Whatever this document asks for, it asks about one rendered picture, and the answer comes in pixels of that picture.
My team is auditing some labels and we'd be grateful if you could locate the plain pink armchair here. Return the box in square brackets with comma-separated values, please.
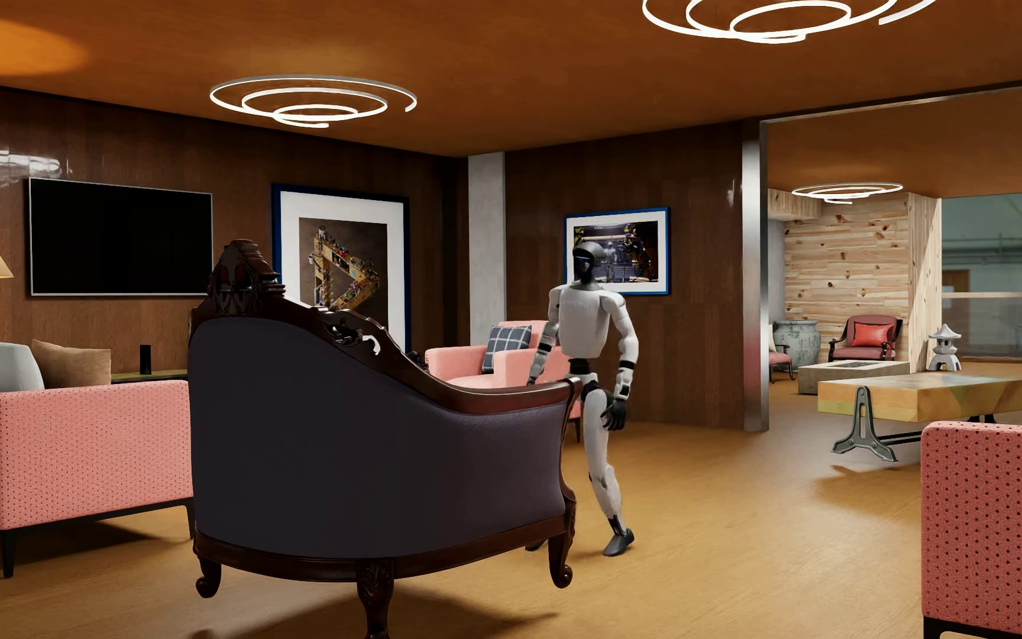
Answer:
[425, 320, 585, 443]

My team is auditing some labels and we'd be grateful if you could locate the red wooden armchair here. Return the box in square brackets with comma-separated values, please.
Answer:
[827, 314, 904, 362]

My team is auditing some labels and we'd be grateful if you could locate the dark carved wooden armchair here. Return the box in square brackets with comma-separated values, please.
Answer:
[187, 238, 581, 639]

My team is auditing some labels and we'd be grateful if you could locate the pink dotted armchair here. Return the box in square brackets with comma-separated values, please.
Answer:
[920, 421, 1022, 639]

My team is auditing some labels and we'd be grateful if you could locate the white left robot leg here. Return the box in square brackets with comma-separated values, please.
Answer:
[580, 380, 636, 559]

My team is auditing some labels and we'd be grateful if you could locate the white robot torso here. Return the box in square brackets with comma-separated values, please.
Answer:
[554, 282, 628, 397]

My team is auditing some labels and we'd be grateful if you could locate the grey plaid cushion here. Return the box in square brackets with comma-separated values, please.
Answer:
[481, 325, 534, 375]

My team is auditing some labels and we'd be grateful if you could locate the dark robot head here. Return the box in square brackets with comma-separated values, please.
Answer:
[571, 240, 612, 287]

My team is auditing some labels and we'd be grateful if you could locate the small blue framed picture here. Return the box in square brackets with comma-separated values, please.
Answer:
[564, 208, 671, 296]

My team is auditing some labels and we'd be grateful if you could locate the small pink chair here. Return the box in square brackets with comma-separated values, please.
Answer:
[768, 325, 796, 383]

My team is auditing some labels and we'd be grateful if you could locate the large grey ceramic vase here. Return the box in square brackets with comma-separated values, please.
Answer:
[774, 319, 822, 370]

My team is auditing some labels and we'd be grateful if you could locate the low stone block table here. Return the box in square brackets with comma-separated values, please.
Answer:
[797, 359, 911, 396]

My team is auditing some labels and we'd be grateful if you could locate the wooden slab coffee table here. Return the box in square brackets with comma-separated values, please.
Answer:
[817, 372, 1022, 463]

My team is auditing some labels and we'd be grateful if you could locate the large blue framed picture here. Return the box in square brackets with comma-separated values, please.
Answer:
[271, 183, 411, 354]

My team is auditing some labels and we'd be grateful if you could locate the white stone lantern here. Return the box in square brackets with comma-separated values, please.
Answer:
[926, 324, 963, 373]

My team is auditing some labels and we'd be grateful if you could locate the brown cushion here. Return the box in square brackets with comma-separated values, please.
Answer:
[29, 339, 113, 389]

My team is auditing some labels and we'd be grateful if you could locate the pink dotted sofa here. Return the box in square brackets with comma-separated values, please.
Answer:
[0, 340, 195, 580]

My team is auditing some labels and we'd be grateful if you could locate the spiral ring ceiling light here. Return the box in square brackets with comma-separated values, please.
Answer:
[791, 182, 905, 206]
[642, 0, 938, 44]
[209, 75, 418, 130]

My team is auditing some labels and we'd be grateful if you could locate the black wall television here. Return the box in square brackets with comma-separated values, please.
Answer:
[27, 177, 214, 298]

